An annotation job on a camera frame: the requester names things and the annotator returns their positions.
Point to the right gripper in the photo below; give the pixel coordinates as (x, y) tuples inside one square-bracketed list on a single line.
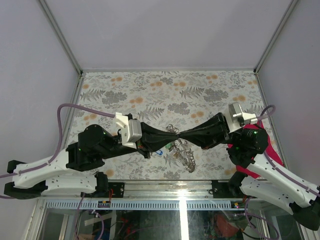
[(210, 134)]

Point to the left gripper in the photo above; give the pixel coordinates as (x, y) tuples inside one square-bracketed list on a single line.
[(153, 139)]

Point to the large metal keyring with keys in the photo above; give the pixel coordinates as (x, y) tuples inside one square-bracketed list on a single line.
[(183, 153)]

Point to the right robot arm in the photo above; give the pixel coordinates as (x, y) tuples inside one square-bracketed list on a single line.
[(284, 189)]

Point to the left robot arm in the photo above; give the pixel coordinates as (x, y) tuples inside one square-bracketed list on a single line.
[(64, 172)]

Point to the floral table mat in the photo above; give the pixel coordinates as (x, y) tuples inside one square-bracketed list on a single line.
[(170, 101)]

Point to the magenta cloth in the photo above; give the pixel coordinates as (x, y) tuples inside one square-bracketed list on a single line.
[(270, 152)]

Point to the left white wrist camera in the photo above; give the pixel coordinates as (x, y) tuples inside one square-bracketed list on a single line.
[(131, 130)]

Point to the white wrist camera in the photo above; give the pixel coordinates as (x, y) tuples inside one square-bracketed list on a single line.
[(236, 118), (131, 130)]

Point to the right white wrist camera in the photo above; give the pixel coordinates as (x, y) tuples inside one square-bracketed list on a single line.
[(236, 118)]

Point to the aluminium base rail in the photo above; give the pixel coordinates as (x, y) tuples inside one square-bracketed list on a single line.
[(162, 190)]

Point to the grey slotted cable duct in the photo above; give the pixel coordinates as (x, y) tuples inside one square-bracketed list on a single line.
[(139, 204)]

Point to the left aluminium frame post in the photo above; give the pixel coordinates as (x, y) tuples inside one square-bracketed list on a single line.
[(59, 35)]

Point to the aluminium frame post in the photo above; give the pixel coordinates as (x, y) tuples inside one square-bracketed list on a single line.
[(283, 21), (59, 35)]

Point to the right aluminium frame post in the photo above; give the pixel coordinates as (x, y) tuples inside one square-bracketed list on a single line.
[(283, 21)]

